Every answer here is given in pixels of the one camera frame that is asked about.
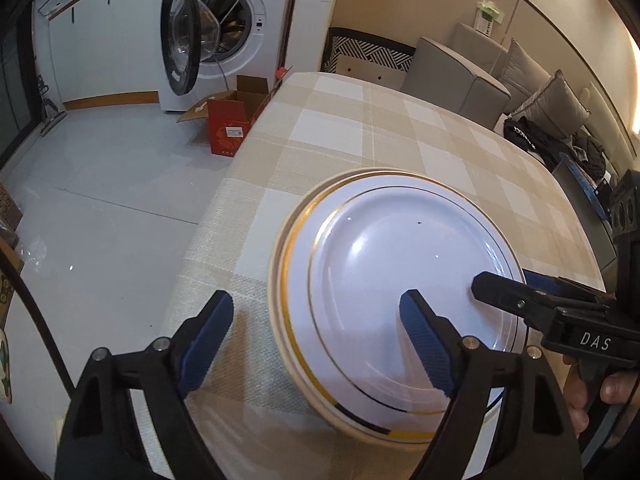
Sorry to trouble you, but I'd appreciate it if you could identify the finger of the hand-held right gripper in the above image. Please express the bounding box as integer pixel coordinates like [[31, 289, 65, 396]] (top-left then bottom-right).
[[471, 271, 607, 333], [524, 270, 619, 307]]

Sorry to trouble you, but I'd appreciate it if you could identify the white washing machine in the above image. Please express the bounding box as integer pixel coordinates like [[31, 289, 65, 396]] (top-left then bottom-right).
[[152, 0, 303, 113]]

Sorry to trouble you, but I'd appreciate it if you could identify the grey sofa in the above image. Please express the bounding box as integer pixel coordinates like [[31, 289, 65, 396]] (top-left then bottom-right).
[[400, 22, 606, 133]]

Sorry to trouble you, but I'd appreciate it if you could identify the blue sheet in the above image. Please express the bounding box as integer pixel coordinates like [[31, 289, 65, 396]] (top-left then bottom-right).
[[565, 156, 613, 221]]

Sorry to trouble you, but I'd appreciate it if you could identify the person's right hand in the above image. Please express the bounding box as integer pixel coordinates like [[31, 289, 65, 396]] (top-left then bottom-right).
[[562, 355, 640, 437]]

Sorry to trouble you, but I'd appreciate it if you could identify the black printed garment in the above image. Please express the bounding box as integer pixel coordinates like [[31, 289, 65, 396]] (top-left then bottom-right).
[[502, 116, 571, 161]]

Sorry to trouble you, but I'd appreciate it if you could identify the cream green printed card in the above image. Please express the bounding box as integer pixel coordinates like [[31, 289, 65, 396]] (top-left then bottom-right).
[[0, 327, 13, 406]]

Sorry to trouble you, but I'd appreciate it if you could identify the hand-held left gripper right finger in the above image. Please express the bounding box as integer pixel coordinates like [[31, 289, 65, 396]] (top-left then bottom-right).
[[398, 288, 586, 480]]

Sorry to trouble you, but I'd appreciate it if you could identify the grey side cabinet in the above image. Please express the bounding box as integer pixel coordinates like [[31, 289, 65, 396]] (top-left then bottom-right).
[[550, 162, 621, 273]]

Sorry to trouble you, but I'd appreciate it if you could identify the red cardboard box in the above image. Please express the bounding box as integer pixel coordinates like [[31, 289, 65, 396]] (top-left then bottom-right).
[[176, 75, 271, 158]]

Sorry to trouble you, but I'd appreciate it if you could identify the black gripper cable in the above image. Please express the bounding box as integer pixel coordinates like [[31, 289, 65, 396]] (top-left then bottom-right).
[[580, 400, 626, 461], [0, 250, 76, 393]]

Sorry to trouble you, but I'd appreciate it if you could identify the grey floor mop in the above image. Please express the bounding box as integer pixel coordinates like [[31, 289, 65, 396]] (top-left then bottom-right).
[[37, 75, 68, 136]]

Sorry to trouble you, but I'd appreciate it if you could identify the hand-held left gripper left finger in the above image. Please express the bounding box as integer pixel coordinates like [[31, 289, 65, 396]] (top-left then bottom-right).
[[54, 290, 236, 480]]

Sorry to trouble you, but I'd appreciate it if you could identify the brown patterned cardboard box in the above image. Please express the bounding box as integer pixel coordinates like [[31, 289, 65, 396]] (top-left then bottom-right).
[[0, 180, 23, 246]]

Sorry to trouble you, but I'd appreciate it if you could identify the beige checked tablecloth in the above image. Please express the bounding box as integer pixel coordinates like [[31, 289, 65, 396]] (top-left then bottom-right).
[[132, 71, 608, 480]]

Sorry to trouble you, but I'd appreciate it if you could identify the white wall panel green top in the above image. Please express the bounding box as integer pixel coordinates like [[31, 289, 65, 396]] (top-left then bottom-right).
[[472, 0, 501, 36]]

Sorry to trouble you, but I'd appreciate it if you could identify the white plate thin gold rim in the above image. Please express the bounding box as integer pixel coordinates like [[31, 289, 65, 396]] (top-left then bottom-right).
[[282, 174, 528, 413]]

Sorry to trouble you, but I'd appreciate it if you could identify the grey pillow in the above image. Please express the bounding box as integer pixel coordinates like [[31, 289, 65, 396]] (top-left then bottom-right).
[[515, 71, 592, 140], [502, 39, 553, 111]]

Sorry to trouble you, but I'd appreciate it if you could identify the white base cabinet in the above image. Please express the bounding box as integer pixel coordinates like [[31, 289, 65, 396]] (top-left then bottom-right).
[[32, 0, 161, 111]]

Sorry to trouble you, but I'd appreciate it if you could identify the black framed glass door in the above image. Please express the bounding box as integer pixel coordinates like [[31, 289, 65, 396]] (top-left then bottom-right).
[[0, 5, 41, 166]]

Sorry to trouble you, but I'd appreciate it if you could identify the white plate gold black band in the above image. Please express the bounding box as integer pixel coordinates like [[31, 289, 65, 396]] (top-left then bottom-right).
[[274, 170, 528, 438]]

